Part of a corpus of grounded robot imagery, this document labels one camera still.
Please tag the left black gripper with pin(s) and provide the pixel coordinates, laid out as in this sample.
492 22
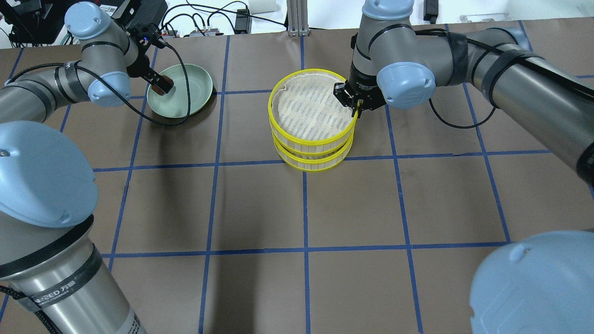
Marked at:
138 66

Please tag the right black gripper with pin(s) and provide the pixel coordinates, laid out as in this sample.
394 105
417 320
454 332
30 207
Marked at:
362 82

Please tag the brown steamed bun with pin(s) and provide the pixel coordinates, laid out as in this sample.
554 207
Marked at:
162 85

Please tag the yellow steamer layer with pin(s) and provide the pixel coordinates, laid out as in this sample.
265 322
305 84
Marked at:
310 148
314 164

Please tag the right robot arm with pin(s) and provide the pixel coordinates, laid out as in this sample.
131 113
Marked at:
544 283

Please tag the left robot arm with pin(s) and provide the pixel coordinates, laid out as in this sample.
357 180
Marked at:
48 191

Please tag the white cloth steamer liner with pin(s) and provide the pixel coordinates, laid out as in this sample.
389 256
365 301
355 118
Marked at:
302 106

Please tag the light green plate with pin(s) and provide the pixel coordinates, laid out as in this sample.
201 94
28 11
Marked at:
195 83

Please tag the black power adapter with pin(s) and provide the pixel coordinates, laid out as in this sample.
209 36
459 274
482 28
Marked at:
243 21

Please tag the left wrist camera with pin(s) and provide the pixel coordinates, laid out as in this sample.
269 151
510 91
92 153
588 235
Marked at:
142 19

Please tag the aluminium frame post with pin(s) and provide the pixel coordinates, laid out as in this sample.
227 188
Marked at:
297 13

